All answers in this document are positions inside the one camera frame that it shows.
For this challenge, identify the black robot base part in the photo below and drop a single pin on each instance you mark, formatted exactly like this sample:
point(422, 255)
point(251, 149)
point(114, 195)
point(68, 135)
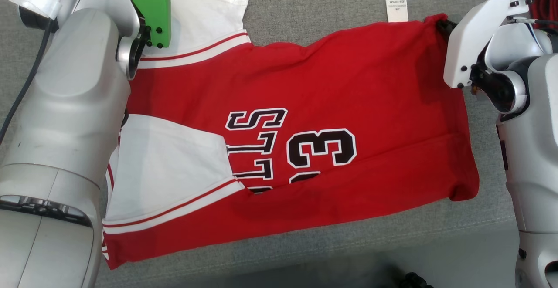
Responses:
point(414, 281)

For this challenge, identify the red and white basketball jersey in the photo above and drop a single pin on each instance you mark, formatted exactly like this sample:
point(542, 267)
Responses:
point(348, 87)

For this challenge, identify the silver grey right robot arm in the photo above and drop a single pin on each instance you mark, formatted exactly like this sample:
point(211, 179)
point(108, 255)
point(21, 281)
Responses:
point(534, 157)

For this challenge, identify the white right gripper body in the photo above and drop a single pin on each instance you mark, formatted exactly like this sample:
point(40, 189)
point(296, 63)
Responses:
point(466, 44)

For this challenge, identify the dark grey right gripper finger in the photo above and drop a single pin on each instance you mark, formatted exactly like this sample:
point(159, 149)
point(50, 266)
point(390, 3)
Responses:
point(445, 27)

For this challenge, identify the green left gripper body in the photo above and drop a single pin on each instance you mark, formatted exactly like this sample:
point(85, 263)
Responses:
point(152, 5)

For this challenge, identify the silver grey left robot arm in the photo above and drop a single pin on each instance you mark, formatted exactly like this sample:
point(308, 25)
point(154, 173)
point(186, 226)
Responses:
point(69, 105)

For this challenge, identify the grey fabric sofa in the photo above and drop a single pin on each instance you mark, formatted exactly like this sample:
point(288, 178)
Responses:
point(327, 9)

